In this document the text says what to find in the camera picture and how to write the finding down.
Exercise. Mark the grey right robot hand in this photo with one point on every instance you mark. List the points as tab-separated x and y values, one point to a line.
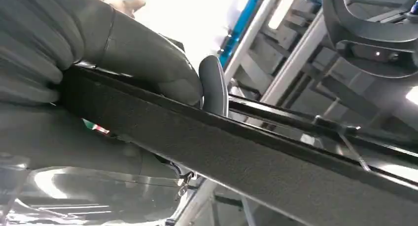
143	55

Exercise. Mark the blue metal shelf rack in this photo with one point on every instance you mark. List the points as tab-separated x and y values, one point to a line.
240	25

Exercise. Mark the dark grey robot head housing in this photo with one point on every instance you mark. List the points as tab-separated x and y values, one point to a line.
369	25

